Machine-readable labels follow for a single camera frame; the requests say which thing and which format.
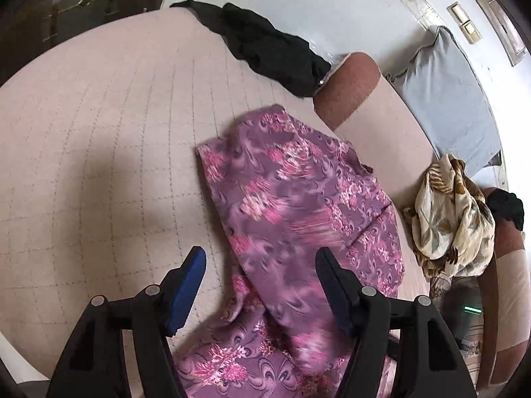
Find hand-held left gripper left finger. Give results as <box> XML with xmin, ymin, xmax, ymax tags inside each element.
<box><xmin>45</xmin><ymin>246</ymin><xmax>207</xmax><ymax>398</ymax></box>

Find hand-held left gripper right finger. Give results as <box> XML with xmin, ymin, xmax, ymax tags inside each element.
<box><xmin>315</xmin><ymin>247</ymin><xmax>478</xmax><ymax>398</ymax></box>

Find purple floral garment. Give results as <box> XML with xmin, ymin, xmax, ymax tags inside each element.
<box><xmin>174</xmin><ymin>105</ymin><xmax>405</xmax><ymax>398</ymax></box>

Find brown and pink cushion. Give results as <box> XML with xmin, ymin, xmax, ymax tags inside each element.
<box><xmin>477</xmin><ymin>220</ymin><xmax>531</xmax><ymax>382</ymax></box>

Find beige leaf print scarf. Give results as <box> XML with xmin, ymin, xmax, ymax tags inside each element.
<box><xmin>403</xmin><ymin>153</ymin><xmax>496</xmax><ymax>278</ymax></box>

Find small black cloth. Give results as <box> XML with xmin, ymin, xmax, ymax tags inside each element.
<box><xmin>483</xmin><ymin>188</ymin><xmax>525</xmax><ymax>231</ymax></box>

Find pink quilted bed blanket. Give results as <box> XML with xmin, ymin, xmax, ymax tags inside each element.
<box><xmin>0</xmin><ymin>6</ymin><xmax>440</xmax><ymax>398</ymax></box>

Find reddish brown bolster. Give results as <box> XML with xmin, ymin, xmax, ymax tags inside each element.
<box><xmin>314</xmin><ymin>52</ymin><xmax>381</xmax><ymax>130</ymax></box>

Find grey pillow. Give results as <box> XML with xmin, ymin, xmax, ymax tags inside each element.
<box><xmin>384</xmin><ymin>25</ymin><xmax>502</xmax><ymax>177</ymax></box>

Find dark wooden cabinet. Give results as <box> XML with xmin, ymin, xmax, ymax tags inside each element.
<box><xmin>0</xmin><ymin>0</ymin><xmax>179</xmax><ymax>88</ymax></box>

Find wall frame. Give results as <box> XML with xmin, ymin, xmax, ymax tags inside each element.
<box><xmin>476</xmin><ymin>0</ymin><xmax>527</xmax><ymax>67</ymax></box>

